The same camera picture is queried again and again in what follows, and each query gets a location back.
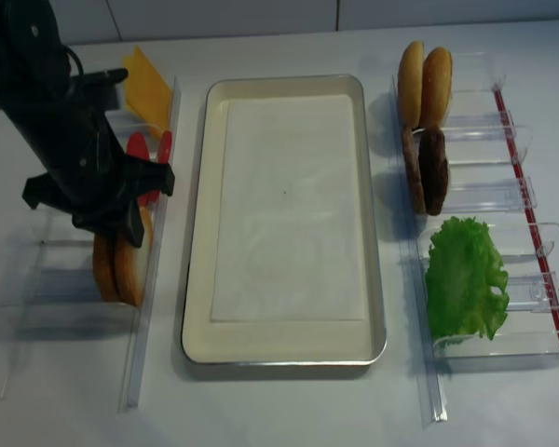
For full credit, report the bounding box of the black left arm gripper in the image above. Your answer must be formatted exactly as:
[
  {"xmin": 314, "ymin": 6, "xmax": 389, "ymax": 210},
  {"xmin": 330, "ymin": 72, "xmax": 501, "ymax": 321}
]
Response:
[{"xmin": 20, "ymin": 109, "xmax": 175, "ymax": 247}]

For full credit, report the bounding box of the toasted bun slice cut face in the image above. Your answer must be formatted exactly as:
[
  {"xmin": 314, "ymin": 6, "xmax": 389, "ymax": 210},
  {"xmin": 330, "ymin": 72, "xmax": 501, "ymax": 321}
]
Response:
[{"xmin": 114, "ymin": 206, "xmax": 153, "ymax": 307}]

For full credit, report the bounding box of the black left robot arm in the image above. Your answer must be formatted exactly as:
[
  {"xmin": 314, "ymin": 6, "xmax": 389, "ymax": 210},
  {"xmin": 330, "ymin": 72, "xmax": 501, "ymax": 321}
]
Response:
[{"xmin": 0, "ymin": 1, "xmax": 175, "ymax": 248}]

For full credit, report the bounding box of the red tomato slice front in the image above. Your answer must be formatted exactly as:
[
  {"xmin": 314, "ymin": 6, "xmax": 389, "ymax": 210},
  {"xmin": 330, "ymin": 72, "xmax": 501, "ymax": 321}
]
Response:
[{"xmin": 139, "ymin": 130, "xmax": 172, "ymax": 207}]

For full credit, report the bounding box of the brown meat patty rear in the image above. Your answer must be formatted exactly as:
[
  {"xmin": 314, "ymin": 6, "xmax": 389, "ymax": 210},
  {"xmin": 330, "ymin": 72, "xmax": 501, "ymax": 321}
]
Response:
[{"xmin": 402, "ymin": 127, "xmax": 426, "ymax": 214}]

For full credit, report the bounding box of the brown meat patty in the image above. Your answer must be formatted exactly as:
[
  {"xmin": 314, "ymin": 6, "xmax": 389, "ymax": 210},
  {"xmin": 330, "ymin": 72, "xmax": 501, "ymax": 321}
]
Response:
[
  {"xmin": 418, "ymin": 126, "xmax": 449, "ymax": 216},
  {"xmin": 402, "ymin": 127, "xmax": 426, "ymax": 214}
]

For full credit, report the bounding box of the brown meat patty front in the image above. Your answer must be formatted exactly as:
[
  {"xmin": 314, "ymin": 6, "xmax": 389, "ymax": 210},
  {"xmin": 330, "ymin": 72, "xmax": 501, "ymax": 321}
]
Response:
[{"xmin": 418, "ymin": 126, "xmax": 449, "ymax": 216}]

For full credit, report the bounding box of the green lettuce leaf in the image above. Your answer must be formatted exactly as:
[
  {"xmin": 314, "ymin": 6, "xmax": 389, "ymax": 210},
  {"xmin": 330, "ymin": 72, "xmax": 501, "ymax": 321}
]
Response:
[{"xmin": 425, "ymin": 217, "xmax": 510, "ymax": 339}]

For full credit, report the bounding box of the toasted bun slice left rack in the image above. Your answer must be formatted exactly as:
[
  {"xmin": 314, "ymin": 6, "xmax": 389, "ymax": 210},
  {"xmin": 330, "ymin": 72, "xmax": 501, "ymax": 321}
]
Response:
[{"xmin": 92, "ymin": 235, "xmax": 122, "ymax": 303}]

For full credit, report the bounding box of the clear acrylic left rack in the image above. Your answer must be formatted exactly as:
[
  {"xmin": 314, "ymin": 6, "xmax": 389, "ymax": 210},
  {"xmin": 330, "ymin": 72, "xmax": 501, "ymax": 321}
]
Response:
[{"xmin": 0, "ymin": 76, "xmax": 183, "ymax": 414}]

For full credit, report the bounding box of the clear acrylic rack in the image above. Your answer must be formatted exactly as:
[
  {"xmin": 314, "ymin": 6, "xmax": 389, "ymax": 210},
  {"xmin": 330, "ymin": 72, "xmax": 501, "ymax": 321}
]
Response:
[
  {"xmin": 389, "ymin": 53, "xmax": 559, "ymax": 422},
  {"xmin": 0, "ymin": 76, "xmax": 183, "ymax": 414}
]

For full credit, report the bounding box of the silver metal tray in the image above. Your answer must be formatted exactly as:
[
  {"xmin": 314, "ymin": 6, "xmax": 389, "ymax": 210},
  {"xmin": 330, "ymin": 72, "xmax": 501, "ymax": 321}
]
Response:
[{"xmin": 181, "ymin": 74, "xmax": 387, "ymax": 366}]

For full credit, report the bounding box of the white paper tray liner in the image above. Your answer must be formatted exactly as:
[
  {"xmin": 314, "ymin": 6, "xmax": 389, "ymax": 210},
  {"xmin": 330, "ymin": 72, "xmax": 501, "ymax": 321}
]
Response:
[{"xmin": 211, "ymin": 95, "xmax": 364, "ymax": 321}]

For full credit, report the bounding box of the golden bun rear right rack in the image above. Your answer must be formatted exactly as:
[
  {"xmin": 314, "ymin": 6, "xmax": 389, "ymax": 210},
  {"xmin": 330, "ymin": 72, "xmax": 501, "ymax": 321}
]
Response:
[{"xmin": 397, "ymin": 41, "xmax": 424, "ymax": 129}]

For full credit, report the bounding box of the golden bun rack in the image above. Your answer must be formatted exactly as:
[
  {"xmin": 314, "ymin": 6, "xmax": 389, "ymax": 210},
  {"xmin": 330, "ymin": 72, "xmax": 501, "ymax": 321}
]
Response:
[
  {"xmin": 418, "ymin": 47, "xmax": 453, "ymax": 128},
  {"xmin": 397, "ymin": 41, "xmax": 424, "ymax": 129}
]

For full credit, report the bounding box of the golden bun front right rack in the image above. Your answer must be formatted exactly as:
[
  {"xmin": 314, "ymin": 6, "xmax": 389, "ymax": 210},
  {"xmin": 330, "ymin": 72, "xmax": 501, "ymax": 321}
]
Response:
[{"xmin": 418, "ymin": 47, "xmax": 453, "ymax": 128}]

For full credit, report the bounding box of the clear acrylic right rack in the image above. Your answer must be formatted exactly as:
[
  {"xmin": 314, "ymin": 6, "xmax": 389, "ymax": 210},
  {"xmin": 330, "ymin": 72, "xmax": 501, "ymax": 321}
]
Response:
[{"xmin": 389, "ymin": 53, "xmax": 559, "ymax": 422}]

